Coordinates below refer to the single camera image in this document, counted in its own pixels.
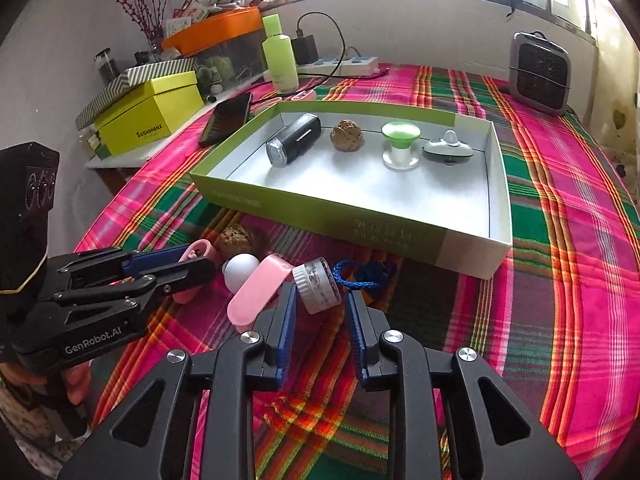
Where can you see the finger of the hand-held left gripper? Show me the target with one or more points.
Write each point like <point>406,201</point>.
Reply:
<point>190,275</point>
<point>155,260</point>

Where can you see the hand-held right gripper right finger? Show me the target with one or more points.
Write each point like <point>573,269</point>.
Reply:
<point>356,335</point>

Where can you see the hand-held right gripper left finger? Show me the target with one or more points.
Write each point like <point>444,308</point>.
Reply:
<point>285,330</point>

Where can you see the pink white clip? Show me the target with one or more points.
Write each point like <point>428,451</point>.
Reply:
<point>200,250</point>

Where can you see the small clear white jar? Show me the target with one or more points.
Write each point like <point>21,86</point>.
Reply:
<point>315,290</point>

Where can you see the white ball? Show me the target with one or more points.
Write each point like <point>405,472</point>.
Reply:
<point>240,270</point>

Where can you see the brown walnut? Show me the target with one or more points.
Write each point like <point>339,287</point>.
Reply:
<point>237,242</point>
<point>346,136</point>

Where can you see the green white cardboard box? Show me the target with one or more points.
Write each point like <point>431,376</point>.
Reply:
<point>360,185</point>

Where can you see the black flashlight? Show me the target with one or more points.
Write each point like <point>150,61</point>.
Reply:
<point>295,140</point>

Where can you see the green white mushroom toy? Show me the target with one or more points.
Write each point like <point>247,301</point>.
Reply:
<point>400,132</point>

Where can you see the white grey knob toy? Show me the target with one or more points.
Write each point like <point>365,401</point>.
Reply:
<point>447,147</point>

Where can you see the person's left hand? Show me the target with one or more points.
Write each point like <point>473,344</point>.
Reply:
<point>77,382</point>

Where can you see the yellow green box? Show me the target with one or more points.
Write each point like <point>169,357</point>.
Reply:
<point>150,120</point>

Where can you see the black smartphone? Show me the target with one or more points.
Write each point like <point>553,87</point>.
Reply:
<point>225,120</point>

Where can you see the dark glass jar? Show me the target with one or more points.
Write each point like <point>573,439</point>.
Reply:
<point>106,67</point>

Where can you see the grey white striped box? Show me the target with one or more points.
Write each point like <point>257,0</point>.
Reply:
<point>155,67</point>

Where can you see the green plush toy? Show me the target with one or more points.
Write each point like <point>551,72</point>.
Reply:
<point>210,75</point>

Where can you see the pink green plaid blanket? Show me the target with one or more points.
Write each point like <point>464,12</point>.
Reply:
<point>550,260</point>

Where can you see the small pink case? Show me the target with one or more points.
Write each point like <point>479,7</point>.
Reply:
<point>302,95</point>

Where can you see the clear storage bin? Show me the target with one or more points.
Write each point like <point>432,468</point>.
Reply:
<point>235,57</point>

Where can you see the red berry branches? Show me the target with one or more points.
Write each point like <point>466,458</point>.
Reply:
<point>150,35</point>

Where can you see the light green bottle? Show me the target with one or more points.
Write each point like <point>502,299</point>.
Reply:
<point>280,60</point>

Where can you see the orange bin lid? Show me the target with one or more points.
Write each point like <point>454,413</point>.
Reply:
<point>220,27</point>

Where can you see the colourful card packets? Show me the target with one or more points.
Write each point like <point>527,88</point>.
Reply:
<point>182,20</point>

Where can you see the black charger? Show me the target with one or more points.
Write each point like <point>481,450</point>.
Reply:
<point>304,50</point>

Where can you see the white power strip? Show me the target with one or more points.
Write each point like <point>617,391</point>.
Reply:
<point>350,64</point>

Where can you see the grey space heater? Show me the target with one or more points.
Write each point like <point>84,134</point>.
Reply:
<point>540,75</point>

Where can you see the heart print curtain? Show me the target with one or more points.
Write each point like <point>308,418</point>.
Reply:
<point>617,125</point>

